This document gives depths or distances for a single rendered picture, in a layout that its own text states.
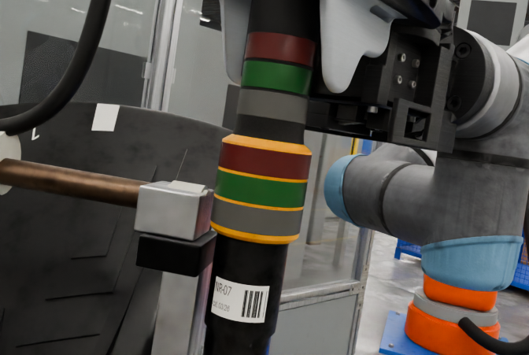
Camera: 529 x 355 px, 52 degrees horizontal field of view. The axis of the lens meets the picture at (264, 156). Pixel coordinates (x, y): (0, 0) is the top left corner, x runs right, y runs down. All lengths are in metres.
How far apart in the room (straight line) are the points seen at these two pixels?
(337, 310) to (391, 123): 1.43
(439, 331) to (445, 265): 3.70
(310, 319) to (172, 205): 1.36
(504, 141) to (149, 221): 0.29
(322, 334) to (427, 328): 2.57
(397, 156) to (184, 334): 0.35
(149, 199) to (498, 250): 0.29
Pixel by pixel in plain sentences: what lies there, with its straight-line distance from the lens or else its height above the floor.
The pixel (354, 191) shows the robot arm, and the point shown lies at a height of 1.38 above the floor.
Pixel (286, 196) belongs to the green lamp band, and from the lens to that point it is 0.24.
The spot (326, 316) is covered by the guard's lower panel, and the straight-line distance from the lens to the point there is 1.66.
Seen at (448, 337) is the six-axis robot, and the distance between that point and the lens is 4.16.
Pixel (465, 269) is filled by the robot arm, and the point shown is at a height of 1.34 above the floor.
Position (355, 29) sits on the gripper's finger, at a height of 1.48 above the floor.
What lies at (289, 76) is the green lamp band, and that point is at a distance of 0.24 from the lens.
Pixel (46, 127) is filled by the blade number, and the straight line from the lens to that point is 0.43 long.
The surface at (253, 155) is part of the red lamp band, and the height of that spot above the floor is 1.42.
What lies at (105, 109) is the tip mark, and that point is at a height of 1.43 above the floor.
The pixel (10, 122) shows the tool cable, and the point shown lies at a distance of 0.30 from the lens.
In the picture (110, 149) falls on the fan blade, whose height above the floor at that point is 1.40.
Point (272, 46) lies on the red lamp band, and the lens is 0.24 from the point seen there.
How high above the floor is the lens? 1.43
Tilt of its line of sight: 3 degrees down
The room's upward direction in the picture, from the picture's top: 9 degrees clockwise
